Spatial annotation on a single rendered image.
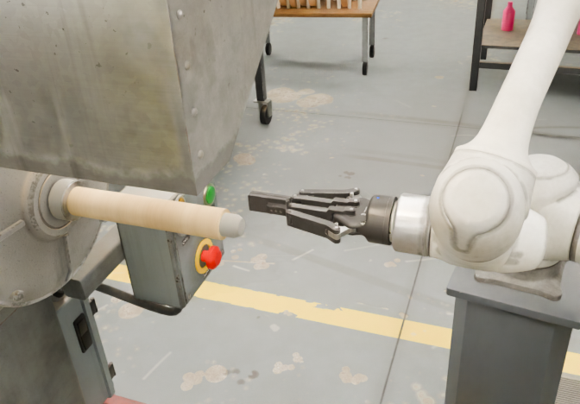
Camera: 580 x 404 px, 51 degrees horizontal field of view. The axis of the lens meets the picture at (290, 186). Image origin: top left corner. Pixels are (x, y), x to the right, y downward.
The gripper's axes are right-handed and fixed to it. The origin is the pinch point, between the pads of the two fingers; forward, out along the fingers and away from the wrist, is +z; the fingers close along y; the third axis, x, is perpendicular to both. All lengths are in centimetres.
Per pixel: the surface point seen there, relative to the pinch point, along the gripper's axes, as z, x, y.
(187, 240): 11.0, -3.5, -8.6
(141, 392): 69, -107, 36
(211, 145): -16, 34, -44
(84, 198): 7.0, 19.2, -32.6
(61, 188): 9.7, 20.0, -32.6
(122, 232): 19.9, -1.0, -12.6
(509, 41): -30, -76, 341
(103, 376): 31.3, -35.2, -13.9
